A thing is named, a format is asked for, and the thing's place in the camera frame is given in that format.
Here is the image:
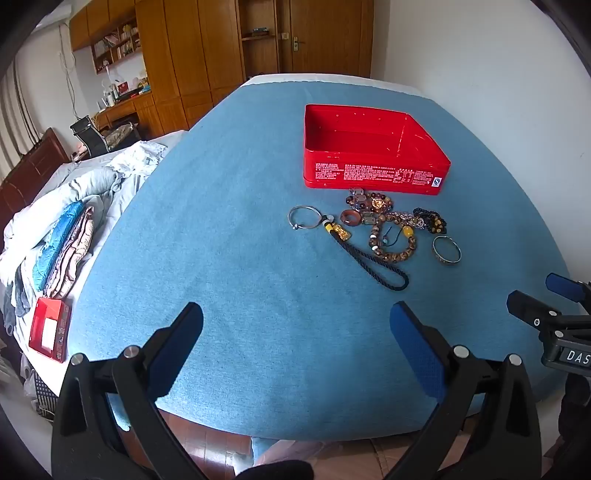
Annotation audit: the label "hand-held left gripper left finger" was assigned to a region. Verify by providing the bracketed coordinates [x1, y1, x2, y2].
[51, 302, 206, 480]

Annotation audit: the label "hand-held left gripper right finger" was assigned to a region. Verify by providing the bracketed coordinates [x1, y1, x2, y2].
[389, 301, 542, 480]

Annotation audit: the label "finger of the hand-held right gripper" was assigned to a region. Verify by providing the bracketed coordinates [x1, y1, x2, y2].
[546, 273, 591, 304]
[506, 290, 564, 330]

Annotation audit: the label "patterned silver bangle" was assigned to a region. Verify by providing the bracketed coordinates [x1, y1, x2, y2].
[431, 235, 462, 265]

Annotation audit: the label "brown carved bead bracelet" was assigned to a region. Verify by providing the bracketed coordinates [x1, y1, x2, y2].
[368, 211, 419, 265]

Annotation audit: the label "black and amber bead bracelet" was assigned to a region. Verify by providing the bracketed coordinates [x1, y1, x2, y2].
[412, 208, 450, 234]

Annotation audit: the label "gold pendant with black cord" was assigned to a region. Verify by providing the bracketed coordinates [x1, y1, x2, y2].
[322, 213, 410, 291]

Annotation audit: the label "silver metal wristwatch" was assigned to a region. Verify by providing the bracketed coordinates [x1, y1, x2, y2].
[348, 187, 377, 225]

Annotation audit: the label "plain silver bangle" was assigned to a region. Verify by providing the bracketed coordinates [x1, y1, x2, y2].
[288, 205, 321, 230]

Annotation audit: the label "red tin box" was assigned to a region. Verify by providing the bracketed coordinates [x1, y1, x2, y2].
[303, 104, 451, 196]

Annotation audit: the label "blue table cloth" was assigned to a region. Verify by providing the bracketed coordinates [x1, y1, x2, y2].
[74, 74, 571, 437]

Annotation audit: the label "red cardboard box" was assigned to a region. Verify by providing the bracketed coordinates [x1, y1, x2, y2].
[28, 298, 72, 364]

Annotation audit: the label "folded pink cloth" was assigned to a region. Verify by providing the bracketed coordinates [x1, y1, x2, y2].
[46, 207, 95, 298]

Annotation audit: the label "mesh basket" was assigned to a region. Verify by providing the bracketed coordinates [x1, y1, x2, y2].
[28, 369, 61, 418]

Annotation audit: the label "folded blue cloth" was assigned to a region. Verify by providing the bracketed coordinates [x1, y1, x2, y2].
[32, 202, 86, 291]

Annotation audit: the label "grey bed quilt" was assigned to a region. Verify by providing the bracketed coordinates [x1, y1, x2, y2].
[0, 164, 139, 333]

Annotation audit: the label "white crumpled clothes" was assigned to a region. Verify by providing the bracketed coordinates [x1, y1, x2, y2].
[111, 141, 167, 178]

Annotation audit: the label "dark wooden bed headboard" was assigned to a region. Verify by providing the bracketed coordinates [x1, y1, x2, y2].
[0, 128, 70, 222]

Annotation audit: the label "black office chair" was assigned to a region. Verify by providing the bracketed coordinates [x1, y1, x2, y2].
[70, 115, 112, 155]

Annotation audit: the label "wooden desk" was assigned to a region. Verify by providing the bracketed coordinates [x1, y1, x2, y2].
[95, 90, 155, 130]

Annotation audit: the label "wooden wardrobe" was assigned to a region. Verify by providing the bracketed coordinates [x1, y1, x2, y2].
[134, 0, 245, 134]

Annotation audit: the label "multicoloured bead bracelet gold charm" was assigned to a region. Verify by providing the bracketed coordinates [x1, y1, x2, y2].
[345, 191, 395, 217]

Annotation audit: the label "wooden wall shelf cabinet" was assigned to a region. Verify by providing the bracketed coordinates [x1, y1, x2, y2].
[69, 0, 148, 75]

